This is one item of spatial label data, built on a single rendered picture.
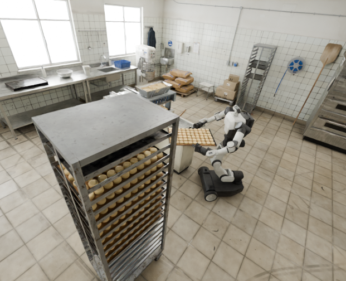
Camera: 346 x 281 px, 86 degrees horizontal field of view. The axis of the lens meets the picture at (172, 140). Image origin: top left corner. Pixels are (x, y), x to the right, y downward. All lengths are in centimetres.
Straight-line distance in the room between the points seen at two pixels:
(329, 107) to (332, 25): 188
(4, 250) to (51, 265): 59
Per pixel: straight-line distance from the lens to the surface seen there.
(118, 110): 117
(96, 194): 112
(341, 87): 514
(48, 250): 282
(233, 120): 235
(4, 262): 296
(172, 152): 126
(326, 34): 605
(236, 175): 308
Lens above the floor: 234
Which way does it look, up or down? 35 degrees down
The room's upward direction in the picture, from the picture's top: 6 degrees clockwise
